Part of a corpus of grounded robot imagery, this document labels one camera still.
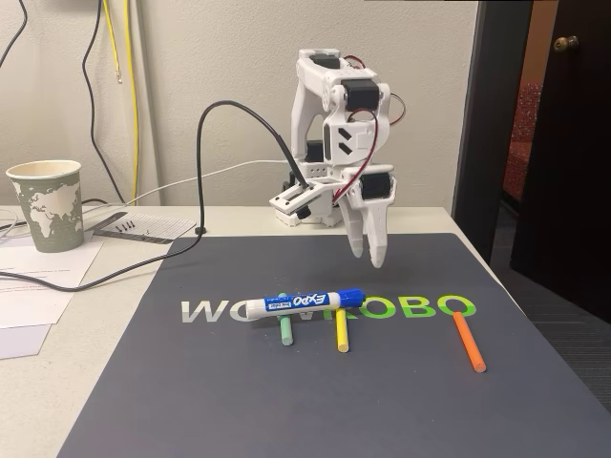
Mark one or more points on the blue Expo dry-erase marker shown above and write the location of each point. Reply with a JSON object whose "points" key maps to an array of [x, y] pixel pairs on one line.
{"points": [[305, 300]]}

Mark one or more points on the yellow chalk stick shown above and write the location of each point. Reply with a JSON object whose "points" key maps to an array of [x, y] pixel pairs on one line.
{"points": [[342, 334]]}

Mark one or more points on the green chalk stick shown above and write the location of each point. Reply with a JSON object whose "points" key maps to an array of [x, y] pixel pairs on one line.
{"points": [[286, 331]]}

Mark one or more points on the orange chalk stick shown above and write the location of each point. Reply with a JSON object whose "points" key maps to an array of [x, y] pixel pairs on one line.
{"points": [[469, 343]]}

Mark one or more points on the lined white paper sheet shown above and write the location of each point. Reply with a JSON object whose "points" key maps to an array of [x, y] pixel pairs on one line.
{"points": [[162, 226]]}

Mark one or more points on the dark grey WOWROBO mat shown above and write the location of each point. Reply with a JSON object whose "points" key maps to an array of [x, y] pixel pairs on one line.
{"points": [[286, 405]]}

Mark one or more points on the dark brown door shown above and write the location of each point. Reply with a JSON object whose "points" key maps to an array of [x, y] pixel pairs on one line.
{"points": [[573, 167]]}

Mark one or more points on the brass door knob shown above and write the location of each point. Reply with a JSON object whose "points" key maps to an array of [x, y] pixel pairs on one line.
{"points": [[566, 44]]}

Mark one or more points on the green world-map paper cup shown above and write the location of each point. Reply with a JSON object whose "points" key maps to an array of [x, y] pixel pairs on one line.
{"points": [[48, 214]]}

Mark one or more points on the printed white paper sheet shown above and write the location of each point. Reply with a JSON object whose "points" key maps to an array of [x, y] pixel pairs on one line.
{"points": [[33, 305]]}

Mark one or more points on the plain white paper sheet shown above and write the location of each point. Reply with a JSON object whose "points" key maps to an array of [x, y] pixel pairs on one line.
{"points": [[19, 341]]}

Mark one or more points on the small gripper camera module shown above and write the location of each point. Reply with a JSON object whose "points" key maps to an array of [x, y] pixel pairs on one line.
{"points": [[286, 201]]}

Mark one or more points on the dark grey door frame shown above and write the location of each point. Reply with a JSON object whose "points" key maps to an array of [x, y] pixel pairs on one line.
{"points": [[496, 119]]}

